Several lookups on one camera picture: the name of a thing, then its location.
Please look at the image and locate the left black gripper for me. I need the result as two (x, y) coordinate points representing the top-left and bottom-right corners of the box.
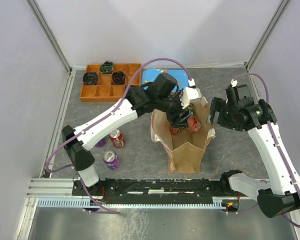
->
(156, 90), (194, 129)

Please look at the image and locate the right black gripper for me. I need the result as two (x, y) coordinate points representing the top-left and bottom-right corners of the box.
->
(206, 97), (244, 133)

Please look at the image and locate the red coke can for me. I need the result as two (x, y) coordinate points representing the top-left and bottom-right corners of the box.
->
(109, 128), (125, 148)
(186, 114), (202, 134)
(169, 127), (182, 136)

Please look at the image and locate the brown canvas tote bag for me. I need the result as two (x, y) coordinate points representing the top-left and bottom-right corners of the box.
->
(150, 96), (216, 174)

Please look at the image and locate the red coke can front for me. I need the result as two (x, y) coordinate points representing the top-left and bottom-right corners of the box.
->
(109, 128), (125, 148)

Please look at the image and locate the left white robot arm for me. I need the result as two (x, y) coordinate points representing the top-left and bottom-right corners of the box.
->
(62, 72), (202, 195)

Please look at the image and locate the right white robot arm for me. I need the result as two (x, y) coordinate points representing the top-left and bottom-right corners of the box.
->
(206, 80), (300, 218)

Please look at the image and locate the blue patterned cloth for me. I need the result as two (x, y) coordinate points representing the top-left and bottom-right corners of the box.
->
(141, 68), (189, 94)

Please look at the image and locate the dark rolled sock middle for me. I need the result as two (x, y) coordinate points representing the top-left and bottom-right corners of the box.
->
(111, 71), (126, 85)

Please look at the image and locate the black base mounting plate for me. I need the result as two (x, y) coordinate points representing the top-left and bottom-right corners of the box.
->
(72, 177), (251, 205)

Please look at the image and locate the purple fanta can front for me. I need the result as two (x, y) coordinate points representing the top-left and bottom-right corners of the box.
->
(103, 150), (120, 170)

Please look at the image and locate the purple fanta can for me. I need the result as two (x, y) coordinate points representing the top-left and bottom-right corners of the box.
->
(94, 137), (107, 148)
(103, 150), (120, 170)

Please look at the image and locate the purple fanta can left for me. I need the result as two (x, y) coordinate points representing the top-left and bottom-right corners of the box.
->
(94, 137), (107, 148)

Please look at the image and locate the orange wooden divider tray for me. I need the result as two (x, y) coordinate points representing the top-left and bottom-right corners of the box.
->
(79, 63), (142, 103)

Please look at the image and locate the dark rolled sock top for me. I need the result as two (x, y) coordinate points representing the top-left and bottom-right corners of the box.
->
(99, 61), (115, 75)

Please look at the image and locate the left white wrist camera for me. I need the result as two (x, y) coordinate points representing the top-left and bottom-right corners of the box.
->
(180, 78), (202, 109)

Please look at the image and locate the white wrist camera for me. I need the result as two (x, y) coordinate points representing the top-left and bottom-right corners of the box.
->
(180, 78), (202, 109)
(230, 79), (238, 88)

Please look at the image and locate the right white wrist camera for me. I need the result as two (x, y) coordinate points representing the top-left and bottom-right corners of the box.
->
(230, 79), (238, 88)

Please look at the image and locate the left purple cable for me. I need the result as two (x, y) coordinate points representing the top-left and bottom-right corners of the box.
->
(45, 57), (195, 215)

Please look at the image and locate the light blue cable duct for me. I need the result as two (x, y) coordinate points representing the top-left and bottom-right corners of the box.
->
(37, 197), (239, 210)

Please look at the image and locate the right aluminium corner post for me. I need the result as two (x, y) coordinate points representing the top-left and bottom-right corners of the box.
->
(245, 0), (291, 71)

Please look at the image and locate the aluminium corner post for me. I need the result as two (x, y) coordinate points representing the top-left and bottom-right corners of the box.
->
(245, 0), (291, 71)
(25, 0), (72, 73)

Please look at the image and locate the left aluminium corner post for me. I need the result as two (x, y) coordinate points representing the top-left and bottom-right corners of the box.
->
(25, 0), (72, 73)

